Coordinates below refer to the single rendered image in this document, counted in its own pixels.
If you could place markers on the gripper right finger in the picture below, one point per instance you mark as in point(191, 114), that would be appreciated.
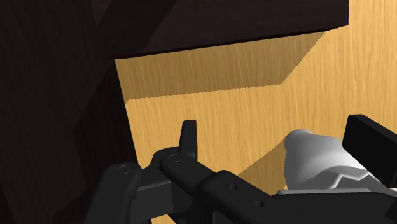
point(372, 145)

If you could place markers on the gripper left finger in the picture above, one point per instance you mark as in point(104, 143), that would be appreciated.
point(173, 161)

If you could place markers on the white rounded figure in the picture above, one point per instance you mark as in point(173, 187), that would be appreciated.
point(313, 161)

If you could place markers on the light wooden table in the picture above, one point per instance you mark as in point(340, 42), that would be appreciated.
point(235, 118)

